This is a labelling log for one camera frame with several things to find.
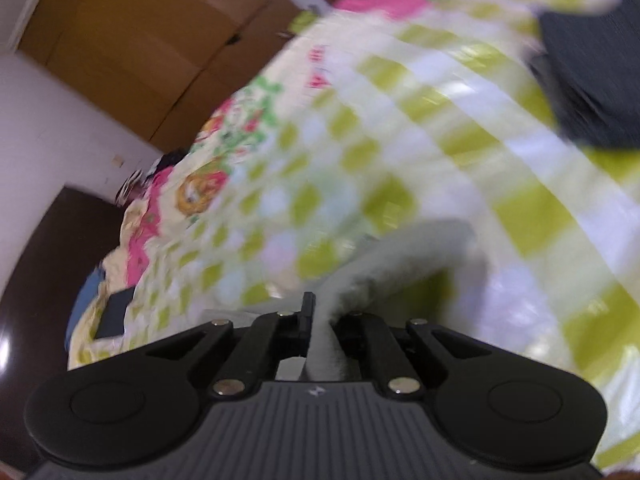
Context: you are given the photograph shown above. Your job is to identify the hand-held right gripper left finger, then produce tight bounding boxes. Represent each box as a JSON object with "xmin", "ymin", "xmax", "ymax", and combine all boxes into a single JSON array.
[{"xmin": 140, "ymin": 292, "xmax": 317, "ymax": 401}]

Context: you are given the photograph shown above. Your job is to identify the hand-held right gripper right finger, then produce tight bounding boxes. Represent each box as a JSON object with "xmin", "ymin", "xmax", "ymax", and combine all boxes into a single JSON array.
[{"xmin": 330, "ymin": 311, "xmax": 493, "ymax": 401}]

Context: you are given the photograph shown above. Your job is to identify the light grey pants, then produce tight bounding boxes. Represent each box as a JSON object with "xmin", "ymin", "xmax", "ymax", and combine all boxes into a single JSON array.
[{"xmin": 200, "ymin": 219, "xmax": 490, "ymax": 383}]

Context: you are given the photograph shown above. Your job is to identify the dark grey folded pants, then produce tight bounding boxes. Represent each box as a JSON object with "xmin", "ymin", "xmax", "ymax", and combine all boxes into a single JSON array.
[{"xmin": 529, "ymin": 0, "xmax": 640, "ymax": 152}]

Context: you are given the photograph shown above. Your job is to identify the dark navy flat item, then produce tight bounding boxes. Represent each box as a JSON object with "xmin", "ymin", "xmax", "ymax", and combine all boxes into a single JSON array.
[{"xmin": 93, "ymin": 287, "xmax": 137, "ymax": 340}]

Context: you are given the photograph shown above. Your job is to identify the blue cloth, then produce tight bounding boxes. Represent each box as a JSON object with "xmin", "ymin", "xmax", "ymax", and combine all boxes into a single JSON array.
[{"xmin": 67, "ymin": 266, "xmax": 109, "ymax": 347}]

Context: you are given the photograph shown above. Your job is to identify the black white striped bag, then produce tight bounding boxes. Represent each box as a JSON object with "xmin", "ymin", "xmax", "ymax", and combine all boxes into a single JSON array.
[{"xmin": 114, "ymin": 167, "xmax": 153, "ymax": 207}]

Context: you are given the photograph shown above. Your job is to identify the green checked printed blanket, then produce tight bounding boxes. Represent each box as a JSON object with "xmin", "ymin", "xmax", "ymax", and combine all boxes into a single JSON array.
[{"xmin": 66, "ymin": 0, "xmax": 640, "ymax": 471}]

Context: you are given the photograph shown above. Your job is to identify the dark wooden headboard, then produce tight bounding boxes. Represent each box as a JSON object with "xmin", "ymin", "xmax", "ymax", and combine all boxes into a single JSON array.
[{"xmin": 0, "ymin": 185, "xmax": 132, "ymax": 463}]

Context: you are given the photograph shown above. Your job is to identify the wooden wardrobe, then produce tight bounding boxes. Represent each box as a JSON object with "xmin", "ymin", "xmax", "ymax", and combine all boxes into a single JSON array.
[{"xmin": 16, "ymin": 0, "xmax": 371, "ymax": 155}]

